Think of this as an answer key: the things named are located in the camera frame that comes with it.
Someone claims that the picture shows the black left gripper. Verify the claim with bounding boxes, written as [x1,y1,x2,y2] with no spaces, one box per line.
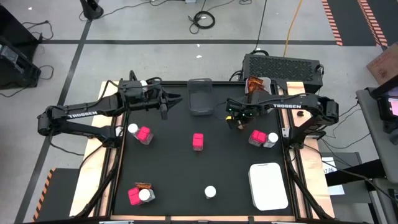
[139,92,183,121]

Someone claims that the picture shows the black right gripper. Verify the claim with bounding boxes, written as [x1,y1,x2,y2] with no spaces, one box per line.
[226,104,259,131]

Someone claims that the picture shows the smoked paprika tin red lid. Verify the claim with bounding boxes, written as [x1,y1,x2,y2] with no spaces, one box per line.
[248,129,268,147]

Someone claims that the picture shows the grey translucent plastic bin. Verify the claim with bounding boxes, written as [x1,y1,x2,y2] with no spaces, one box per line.
[187,77,215,116]

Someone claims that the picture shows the pink cube with cap bottom-left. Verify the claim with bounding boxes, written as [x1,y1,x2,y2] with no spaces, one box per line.
[127,186,142,207]

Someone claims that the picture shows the small white plastic bin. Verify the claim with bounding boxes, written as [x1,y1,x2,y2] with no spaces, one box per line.
[244,76,274,95]

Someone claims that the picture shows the large white plastic bin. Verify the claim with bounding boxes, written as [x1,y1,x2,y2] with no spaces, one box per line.
[248,162,289,212]

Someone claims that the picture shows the black perforated computer case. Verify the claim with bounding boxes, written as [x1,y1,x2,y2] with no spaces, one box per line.
[241,53,324,94]

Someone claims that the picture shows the white paper sheet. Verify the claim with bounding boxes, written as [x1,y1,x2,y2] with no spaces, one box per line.
[322,157,346,196]

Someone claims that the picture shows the black stand base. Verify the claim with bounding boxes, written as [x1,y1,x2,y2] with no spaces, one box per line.
[79,0,105,21]

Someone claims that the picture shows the wooden table board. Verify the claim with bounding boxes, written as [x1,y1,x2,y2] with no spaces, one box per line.
[68,80,336,222]

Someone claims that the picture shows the grey cart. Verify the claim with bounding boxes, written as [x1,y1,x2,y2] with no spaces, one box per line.
[356,86,398,184]

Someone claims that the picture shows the device with pink screen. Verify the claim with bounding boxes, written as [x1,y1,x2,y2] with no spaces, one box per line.
[369,74,398,131]

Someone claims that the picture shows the orange-edged black floor mat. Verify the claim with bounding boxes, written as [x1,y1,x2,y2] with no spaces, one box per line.
[32,167,80,222]

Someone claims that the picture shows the orange-striped black floor mat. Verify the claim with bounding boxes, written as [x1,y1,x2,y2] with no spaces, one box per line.
[322,0,398,47]

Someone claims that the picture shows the cardboard box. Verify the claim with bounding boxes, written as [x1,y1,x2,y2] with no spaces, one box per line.
[366,42,398,85]

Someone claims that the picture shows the black equipment case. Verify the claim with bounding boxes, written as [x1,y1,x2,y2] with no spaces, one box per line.
[0,4,43,91]

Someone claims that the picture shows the coiled black cable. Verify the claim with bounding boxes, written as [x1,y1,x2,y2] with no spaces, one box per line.
[188,0,216,35]

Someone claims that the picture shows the black hanging cable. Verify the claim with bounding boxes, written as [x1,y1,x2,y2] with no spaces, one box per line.
[253,0,269,55]

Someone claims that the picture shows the yellow hanging cable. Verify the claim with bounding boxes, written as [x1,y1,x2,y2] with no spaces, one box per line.
[282,0,304,58]

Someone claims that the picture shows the black aluminium table frame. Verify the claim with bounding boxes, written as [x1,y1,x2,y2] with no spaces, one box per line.
[74,70,335,224]

